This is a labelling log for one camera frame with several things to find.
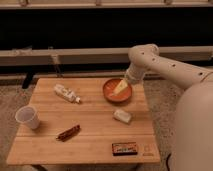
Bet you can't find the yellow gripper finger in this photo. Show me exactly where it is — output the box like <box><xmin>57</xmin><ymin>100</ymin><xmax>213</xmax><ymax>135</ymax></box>
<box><xmin>113</xmin><ymin>79</ymin><xmax>128</xmax><ymax>95</ymax></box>

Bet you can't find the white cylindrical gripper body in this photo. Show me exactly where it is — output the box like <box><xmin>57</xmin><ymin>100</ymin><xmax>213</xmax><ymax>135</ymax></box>
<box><xmin>125</xmin><ymin>65</ymin><xmax>145</xmax><ymax>84</ymax></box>

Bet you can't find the white sponge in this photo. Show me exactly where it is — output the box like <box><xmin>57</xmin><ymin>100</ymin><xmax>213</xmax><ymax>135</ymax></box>
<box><xmin>113</xmin><ymin>109</ymin><xmax>132</xmax><ymax>124</ymax></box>

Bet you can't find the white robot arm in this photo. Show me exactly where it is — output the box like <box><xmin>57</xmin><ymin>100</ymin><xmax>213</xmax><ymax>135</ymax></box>
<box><xmin>113</xmin><ymin>44</ymin><xmax>213</xmax><ymax>95</ymax></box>

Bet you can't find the orange ceramic bowl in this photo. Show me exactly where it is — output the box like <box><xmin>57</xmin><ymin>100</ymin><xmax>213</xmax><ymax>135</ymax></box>
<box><xmin>103</xmin><ymin>78</ymin><xmax>132</xmax><ymax>103</ymax></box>

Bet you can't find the wooden table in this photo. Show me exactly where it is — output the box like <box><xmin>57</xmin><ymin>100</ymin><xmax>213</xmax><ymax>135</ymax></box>
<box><xmin>7</xmin><ymin>78</ymin><xmax>160</xmax><ymax>165</ymax></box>

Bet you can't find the small dark rectangular box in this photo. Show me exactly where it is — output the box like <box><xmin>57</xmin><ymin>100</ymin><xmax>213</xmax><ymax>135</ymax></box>
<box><xmin>112</xmin><ymin>142</ymin><xmax>138</xmax><ymax>156</ymax></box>

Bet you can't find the brown snack bar wrapper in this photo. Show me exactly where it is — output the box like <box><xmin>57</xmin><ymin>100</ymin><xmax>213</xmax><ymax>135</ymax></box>
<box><xmin>56</xmin><ymin>125</ymin><xmax>81</xmax><ymax>142</ymax></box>

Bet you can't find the white plastic cup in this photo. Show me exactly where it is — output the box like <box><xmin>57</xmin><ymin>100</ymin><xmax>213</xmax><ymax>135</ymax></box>
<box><xmin>15</xmin><ymin>106</ymin><xmax>40</xmax><ymax>129</ymax></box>

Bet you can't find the grey metal rail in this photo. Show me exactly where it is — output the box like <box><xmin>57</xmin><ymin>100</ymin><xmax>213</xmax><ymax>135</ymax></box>
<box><xmin>0</xmin><ymin>46</ymin><xmax>213</xmax><ymax>66</ymax></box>

